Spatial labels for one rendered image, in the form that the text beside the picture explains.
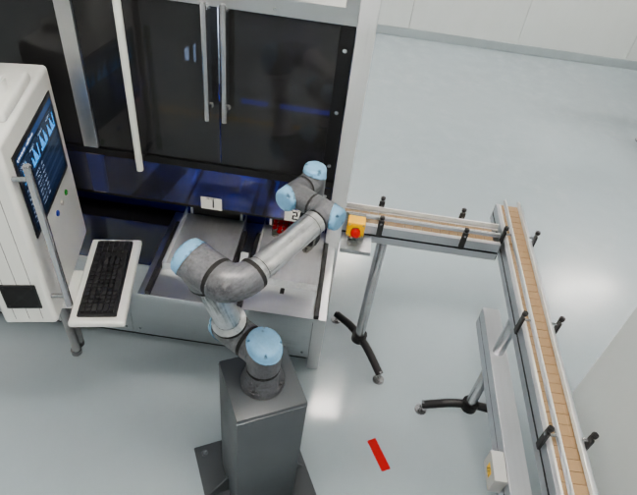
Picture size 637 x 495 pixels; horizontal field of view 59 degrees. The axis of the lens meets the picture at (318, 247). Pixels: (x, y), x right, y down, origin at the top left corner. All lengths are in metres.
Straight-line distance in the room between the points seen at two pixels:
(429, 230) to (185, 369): 1.42
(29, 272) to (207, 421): 1.19
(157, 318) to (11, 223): 1.19
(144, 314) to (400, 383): 1.36
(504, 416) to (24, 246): 1.84
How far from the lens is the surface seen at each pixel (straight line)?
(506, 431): 2.39
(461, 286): 3.61
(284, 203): 1.71
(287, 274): 2.19
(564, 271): 4.04
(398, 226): 2.42
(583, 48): 7.19
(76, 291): 2.32
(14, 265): 2.05
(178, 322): 2.90
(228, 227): 2.39
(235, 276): 1.46
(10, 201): 1.86
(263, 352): 1.79
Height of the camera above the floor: 2.46
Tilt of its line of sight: 43 degrees down
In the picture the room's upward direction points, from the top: 8 degrees clockwise
